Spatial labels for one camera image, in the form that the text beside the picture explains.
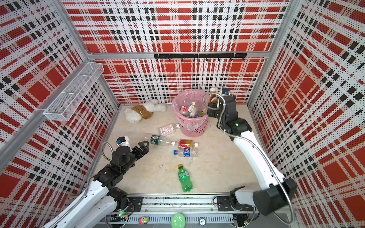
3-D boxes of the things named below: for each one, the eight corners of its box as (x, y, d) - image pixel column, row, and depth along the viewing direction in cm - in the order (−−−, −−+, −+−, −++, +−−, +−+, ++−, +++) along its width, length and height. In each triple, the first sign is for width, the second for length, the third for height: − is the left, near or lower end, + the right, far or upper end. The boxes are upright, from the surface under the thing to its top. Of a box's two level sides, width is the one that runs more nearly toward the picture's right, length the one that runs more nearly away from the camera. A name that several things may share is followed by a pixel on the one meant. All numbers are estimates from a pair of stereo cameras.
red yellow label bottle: (178, 150, 96) (178, 146, 91) (179, 143, 100) (178, 139, 95) (197, 150, 96) (198, 146, 91) (197, 143, 100) (197, 139, 95)
